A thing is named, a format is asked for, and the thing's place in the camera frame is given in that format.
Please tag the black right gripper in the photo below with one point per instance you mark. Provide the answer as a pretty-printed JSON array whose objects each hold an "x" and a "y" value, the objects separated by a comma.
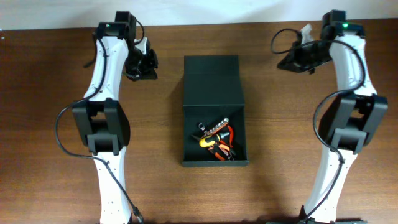
[{"x": 293, "y": 63}]

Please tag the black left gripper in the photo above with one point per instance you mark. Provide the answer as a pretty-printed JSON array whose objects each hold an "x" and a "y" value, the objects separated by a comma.
[{"x": 150, "y": 72}]

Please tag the black storage box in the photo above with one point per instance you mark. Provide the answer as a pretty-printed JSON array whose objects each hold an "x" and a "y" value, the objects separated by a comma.
[{"x": 212, "y": 90}]

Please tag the silver ring spanner wrench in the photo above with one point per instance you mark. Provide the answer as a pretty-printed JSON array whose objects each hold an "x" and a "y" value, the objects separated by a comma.
[{"x": 202, "y": 128}]

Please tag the orange socket bit rail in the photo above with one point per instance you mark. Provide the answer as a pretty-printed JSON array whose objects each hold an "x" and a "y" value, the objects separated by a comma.
[{"x": 223, "y": 123}]

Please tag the yellow black screwdriver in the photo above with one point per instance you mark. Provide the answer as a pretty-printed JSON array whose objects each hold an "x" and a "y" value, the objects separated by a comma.
[{"x": 211, "y": 140}]

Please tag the red handled small cutters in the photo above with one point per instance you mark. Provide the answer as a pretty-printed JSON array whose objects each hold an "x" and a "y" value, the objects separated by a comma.
[{"x": 230, "y": 137}]

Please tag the orange black handled pliers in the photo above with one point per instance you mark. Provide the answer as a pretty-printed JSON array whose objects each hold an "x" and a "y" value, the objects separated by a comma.
[{"x": 213, "y": 150}]

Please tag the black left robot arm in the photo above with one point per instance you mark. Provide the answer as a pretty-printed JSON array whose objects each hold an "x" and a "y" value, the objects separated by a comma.
[{"x": 102, "y": 124}]

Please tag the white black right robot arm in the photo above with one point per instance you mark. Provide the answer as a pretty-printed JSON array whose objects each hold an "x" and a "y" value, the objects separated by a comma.
[{"x": 345, "y": 121}]

